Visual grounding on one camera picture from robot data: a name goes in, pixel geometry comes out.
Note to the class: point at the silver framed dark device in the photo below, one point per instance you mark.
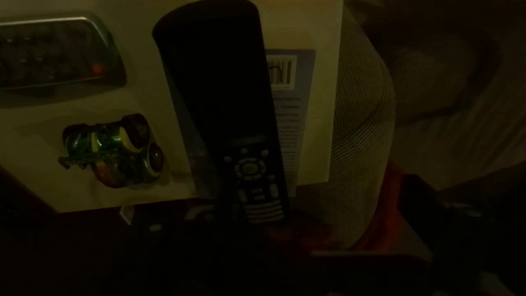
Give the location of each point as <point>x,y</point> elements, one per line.
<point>56,58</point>

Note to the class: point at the orange red blanket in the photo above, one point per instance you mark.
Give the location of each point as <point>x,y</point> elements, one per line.
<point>307,234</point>

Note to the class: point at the black remote control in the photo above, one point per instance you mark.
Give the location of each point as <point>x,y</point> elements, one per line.
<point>212,53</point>

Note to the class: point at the white book on cabinet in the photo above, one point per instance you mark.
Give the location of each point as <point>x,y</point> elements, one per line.
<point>296,109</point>

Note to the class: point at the white lattice side cabinet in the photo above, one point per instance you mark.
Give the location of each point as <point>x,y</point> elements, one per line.
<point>31,135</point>

